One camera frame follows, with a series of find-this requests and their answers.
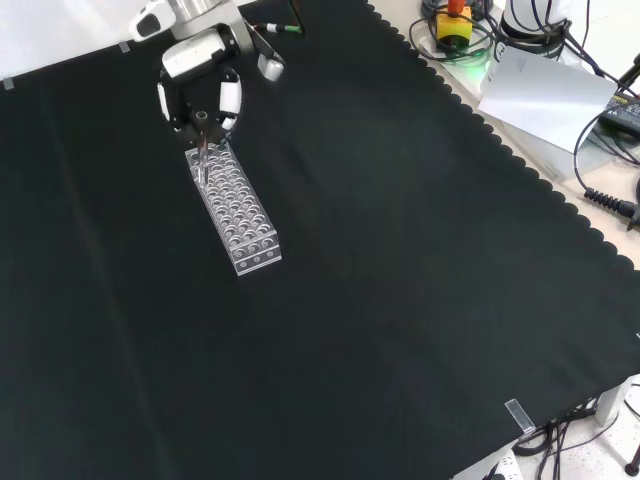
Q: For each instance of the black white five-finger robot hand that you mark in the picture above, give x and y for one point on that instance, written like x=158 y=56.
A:
x=192 y=56

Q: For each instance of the clear glass test tube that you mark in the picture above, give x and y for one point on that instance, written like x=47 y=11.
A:
x=202 y=150

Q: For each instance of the clear test tube rack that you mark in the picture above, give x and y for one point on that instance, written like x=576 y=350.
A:
x=240 y=220

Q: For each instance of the grey tape piece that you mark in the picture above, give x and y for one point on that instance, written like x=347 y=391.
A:
x=125 y=48
x=8 y=84

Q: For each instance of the yellow stop button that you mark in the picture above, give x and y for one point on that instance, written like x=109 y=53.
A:
x=454 y=25

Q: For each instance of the black bench cloth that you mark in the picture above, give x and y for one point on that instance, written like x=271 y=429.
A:
x=350 y=275

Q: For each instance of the black power adapter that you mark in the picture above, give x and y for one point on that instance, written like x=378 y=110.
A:
x=625 y=111

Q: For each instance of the black tripod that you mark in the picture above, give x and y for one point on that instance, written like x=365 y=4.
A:
x=631 y=72

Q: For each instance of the clear tape strip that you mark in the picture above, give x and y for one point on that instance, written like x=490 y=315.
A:
x=519 y=416

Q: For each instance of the white power strip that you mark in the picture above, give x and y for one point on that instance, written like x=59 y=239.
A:
x=505 y=465

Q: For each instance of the grey table leg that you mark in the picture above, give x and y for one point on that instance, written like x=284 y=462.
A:
x=607 y=405

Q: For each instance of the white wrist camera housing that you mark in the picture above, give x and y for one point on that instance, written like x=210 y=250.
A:
x=150 y=20

